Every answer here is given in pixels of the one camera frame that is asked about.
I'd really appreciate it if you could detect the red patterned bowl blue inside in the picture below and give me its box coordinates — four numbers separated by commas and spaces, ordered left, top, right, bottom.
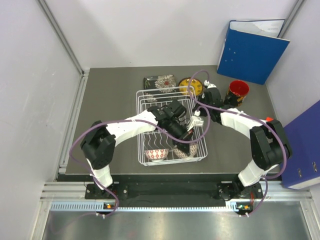
144, 148, 169, 162

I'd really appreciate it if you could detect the brown patterned small bowl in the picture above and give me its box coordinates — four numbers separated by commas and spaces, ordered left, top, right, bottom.
173, 142, 198, 159

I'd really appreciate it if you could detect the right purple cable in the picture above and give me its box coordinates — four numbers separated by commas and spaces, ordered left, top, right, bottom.
186, 69, 288, 217

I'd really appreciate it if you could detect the white wire dish rack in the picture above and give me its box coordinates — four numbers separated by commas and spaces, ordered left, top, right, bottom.
136, 87, 208, 167

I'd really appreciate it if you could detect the yellow patterned plate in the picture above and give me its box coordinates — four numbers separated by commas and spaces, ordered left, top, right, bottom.
178, 77, 204, 96

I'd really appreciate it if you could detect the red cube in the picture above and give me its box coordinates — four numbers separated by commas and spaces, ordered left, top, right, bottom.
266, 117, 274, 122

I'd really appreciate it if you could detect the grey slotted cable duct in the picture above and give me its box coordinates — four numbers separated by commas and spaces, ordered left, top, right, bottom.
49, 201, 253, 213

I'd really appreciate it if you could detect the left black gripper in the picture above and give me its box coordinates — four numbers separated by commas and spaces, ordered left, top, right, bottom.
165, 117, 194, 155

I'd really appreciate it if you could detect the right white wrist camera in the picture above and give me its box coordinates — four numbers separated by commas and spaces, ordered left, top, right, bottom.
203, 80, 217, 89

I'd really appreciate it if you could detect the blue ring binder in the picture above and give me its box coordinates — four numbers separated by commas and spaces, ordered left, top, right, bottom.
217, 19, 290, 85

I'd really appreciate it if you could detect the black skull mug red inside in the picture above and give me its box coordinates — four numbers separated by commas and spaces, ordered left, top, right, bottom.
223, 80, 250, 107

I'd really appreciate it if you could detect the dark blue binder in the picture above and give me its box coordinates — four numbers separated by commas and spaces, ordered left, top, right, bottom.
281, 102, 320, 190

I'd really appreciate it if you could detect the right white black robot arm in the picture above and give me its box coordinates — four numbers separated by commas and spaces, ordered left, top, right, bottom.
193, 84, 293, 198

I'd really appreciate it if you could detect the black floral rectangular tray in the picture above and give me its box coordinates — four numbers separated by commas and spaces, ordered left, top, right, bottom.
143, 74, 177, 103

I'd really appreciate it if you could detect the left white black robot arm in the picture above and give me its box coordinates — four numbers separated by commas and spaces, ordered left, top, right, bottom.
80, 100, 199, 199

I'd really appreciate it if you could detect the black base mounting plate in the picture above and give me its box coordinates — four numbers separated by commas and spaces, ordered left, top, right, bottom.
85, 181, 263, 201

